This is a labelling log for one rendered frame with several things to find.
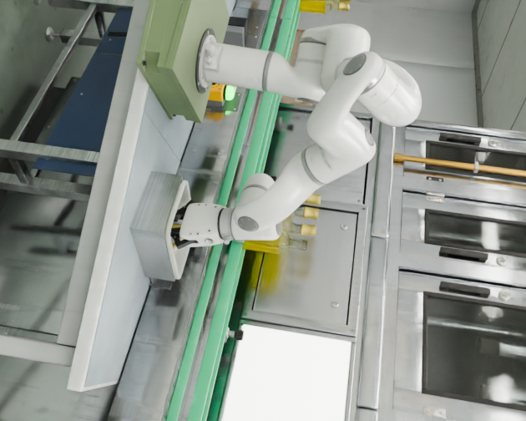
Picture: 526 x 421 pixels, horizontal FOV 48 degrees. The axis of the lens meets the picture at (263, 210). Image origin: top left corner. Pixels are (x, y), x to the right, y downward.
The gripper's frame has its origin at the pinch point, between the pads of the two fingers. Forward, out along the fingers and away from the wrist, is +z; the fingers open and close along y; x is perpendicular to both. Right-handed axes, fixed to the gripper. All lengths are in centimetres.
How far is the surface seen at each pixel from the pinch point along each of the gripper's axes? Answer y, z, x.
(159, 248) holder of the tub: -7.1, -0.7, 0.3
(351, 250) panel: 25, -35, -51
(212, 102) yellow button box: 52, 4, -10
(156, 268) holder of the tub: -7.5, 4.1, -8.6
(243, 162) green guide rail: 33.2, -7.9, -16.8
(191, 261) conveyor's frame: 1.8, 1.7, -20.7
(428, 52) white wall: 510, -37, -378
